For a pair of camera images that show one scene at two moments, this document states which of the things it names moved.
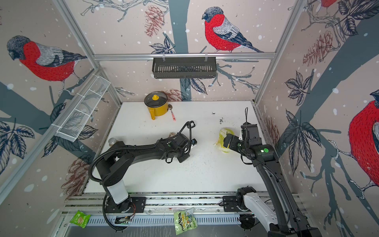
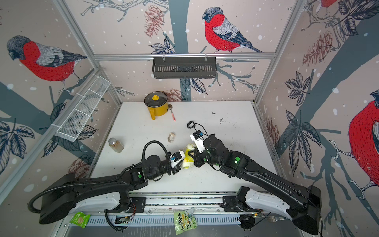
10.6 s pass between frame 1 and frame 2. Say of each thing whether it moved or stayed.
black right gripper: moved
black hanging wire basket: stayed
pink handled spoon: stayed
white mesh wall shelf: stayed
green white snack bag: stayed
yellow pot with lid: stayed
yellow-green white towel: moved
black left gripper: moved
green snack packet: stayed
